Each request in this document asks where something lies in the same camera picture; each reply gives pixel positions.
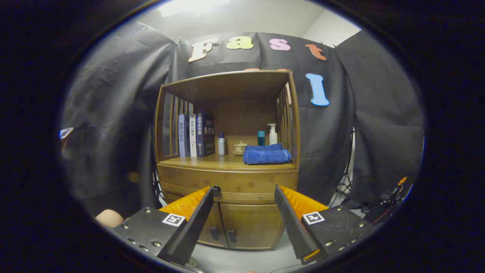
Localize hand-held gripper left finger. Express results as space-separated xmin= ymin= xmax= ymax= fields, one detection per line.
xmin=114 ymin=185 xmax=216 ymax=266

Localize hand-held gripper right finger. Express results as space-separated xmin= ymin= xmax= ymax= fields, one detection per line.
xmin=274 ymin=185 xmax=375 ymax=265

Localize wooden drawer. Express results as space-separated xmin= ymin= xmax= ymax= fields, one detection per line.
xmin=157 ymin=164 xmax=300 ymax=205

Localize wooden cabinet door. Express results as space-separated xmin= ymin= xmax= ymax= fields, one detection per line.
xmin=197 ymin=201 xmax=230 ymax=249
xmin=220 ymin=203 xmax=285 ymax=251

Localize wooden countertop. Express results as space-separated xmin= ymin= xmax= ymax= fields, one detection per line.
xmin=159 ymin=153 xmax=297 ymax=171

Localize wooden cabinet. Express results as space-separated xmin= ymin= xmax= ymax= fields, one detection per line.
xmin=153 ymin=69 xmax=302 ymax=251

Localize blue folded towel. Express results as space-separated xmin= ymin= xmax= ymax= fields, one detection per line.
xmin=242 ymin=143 xmax=293 ymax=165

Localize black device with orange tip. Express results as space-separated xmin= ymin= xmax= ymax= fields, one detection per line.
xmin=364 ymin=176 xmax=413 ymax=224

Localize white book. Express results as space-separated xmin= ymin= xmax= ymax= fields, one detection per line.
xmin=189 ymin=113 xmax=198 ymax=157

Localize pale blue book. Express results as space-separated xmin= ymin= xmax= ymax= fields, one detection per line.
xmin=178 ymin=114 xmax=190 ymax=158

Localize dark navy book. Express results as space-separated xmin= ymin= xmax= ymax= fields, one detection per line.
xmin=196 ymin=111 xmax=216 ymax=158

